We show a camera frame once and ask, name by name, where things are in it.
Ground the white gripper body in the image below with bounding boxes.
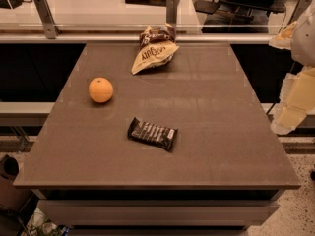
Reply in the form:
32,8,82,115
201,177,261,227
291,1,315,67

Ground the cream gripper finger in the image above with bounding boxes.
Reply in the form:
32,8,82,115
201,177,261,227
269,21,296,50
271,66,315,135

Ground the dark chocolate rxbar wrapper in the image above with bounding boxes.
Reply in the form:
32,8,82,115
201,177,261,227
127,118,178,151

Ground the brown and cream chip bag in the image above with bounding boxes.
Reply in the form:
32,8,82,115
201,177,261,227
131,24,179,75

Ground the person in dark clothes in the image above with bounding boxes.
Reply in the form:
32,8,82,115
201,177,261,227
194,0,284,33

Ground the orange fruit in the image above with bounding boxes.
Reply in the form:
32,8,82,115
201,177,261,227
89,78,113,103

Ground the right metal rail bracket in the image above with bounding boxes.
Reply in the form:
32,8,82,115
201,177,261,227
288,0,313,24

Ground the metal rail bracket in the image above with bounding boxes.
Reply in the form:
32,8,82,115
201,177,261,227
288,0,313,24
33,0,60,39
166,0,179,32

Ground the middle metal rail bracket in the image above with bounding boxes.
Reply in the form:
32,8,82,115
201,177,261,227
166,0,179,32

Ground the left metal rail bracket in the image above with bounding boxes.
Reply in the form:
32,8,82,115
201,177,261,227
33,0,60,39

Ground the horizontal metal rail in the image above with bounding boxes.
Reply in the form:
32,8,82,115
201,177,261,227
0,34,273,44

